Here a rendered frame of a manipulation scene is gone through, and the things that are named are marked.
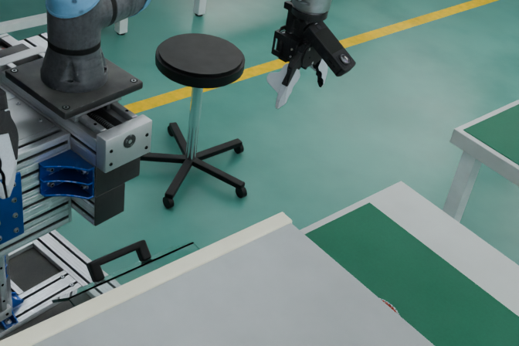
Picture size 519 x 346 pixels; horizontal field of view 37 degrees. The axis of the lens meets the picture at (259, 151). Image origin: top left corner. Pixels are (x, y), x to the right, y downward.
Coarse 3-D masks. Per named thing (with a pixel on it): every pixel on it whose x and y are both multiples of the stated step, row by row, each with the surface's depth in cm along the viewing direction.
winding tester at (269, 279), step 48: (240, 240) 99; (288, 240) 100; (144, 288) 90; (192, 288) 91; (240, 288) 92; (288, 288) 93; (336, 288) 95; (48, 336) 83; (96, 336) 84; (144, 336) 85; (192, 336) 86; (240, 336) 86; (288, 336) 87; (336, 336) 88; (384, 336) 89
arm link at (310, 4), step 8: (296, 0) 148; (304, 0) 147; (312, 0) 146; (320, 0) 146; (328, 0) 147; (296, 8) 150; (304, 8) 147; (312, 8) 147; (320, 8) 147; (328, 8) 149
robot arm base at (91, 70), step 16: (48, 48) 172; (96, 48) 172; (48, 64) 172; (64, 64) 170; (80, 64) 171; (96, 64) 174; (48, 80) 173; (64, 80) 172; (80, 80) 172; (96, 80) 174
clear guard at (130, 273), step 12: (168, 252) 133; (180, 252) 132; (192, 252) 133; (132, 264) 136; (144, 264) 129; (156, 264) 129; (108, 276) 130; (120, 276) 126; (132, 276) 126; (84, 288) 126; (96, 288) 123; (108, 288) 124; (60, 300) 124; (72, 300) 120; (84, 300) 121
